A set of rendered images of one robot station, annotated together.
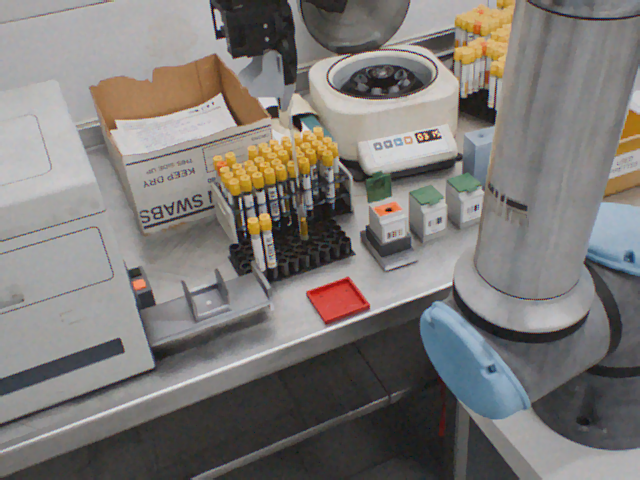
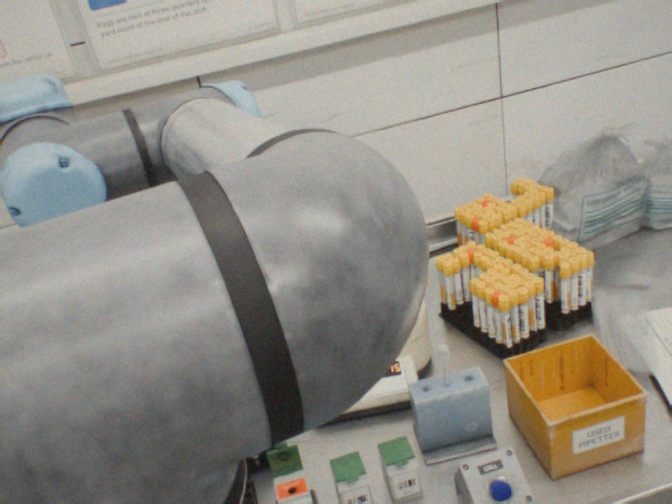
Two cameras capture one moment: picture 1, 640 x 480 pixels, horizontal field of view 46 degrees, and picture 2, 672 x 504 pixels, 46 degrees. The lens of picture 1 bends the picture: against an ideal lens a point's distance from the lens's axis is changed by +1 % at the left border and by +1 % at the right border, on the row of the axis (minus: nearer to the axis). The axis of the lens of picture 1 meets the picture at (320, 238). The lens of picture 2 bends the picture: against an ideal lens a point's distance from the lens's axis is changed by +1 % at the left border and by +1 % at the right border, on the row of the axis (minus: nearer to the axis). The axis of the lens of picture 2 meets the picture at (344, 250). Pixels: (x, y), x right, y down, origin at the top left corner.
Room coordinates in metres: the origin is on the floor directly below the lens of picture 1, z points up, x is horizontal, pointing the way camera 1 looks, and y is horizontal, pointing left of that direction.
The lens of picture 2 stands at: (0.22, -0.35, 1.68)
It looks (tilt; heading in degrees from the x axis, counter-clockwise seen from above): 31 degrees down; 11
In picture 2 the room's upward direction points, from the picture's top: 11 degrees counter-clockwise
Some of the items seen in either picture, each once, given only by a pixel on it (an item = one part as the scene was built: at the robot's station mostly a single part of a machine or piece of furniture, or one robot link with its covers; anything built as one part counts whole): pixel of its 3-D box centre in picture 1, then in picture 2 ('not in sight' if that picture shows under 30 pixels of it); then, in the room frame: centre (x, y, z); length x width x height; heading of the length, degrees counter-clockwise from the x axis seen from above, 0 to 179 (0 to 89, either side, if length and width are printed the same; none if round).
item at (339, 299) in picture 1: (337, 299); not in sight; (0.76, -0.02, 0.88); 0.07 x 0.07 x 0.01; 21
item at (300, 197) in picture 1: (303, 222); not in sight; (0.88, 0.02, 0.93); 0.01 x 0.01 x 0.10; 21
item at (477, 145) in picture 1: (496, 159); (450, 412); (1.01, -0.30, 0.92); 0.10 x 0.07 x 0.10; 106
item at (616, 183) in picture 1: (595, 148); (572, 404); (1.01, -0.46, 0.93); 0.13 x 0.13 x 0.10; 20
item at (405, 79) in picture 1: (382, 88); not in sight; (1.22, -0.14, 0.97); 0.15 x 0.15 x 0.07
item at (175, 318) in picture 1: (192, 306); not in sight; (0.73, 0.18, 0.92); 0.21 x 0.07 x 0.05; 111
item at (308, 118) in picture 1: (289, 129); not in sight; (1.18, 0.04, 0.92); 0.24 x 0.12 x 0.10; 21
